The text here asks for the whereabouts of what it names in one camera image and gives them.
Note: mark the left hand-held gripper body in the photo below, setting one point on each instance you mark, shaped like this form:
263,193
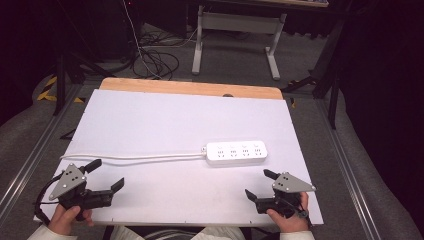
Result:
68,181

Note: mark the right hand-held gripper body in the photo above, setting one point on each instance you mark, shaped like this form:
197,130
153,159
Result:
290,185

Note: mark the white power strip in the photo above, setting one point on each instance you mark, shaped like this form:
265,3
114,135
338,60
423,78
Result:
236,159

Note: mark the person's left hand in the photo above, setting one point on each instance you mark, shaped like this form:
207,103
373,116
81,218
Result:
63,220

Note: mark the person's right hand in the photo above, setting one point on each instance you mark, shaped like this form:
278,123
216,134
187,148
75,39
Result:
293,225

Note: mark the person's white clothing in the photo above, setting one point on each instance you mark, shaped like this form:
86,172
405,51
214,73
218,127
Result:
220,234

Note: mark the white board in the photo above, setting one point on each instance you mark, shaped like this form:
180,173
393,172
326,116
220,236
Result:
166,116

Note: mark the yellow black floor tape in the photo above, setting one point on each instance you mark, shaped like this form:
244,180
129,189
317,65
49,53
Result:
50,90

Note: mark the black metal stand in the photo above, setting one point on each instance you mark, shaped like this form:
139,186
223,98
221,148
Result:
60,83
328,73

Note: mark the dark curtain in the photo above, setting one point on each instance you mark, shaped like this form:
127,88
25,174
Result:
23,50
386,83

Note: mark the aluminium rail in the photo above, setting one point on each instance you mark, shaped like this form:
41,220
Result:
343,170
35,151

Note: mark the white metal frame desk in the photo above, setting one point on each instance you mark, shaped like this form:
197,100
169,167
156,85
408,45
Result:
238,23

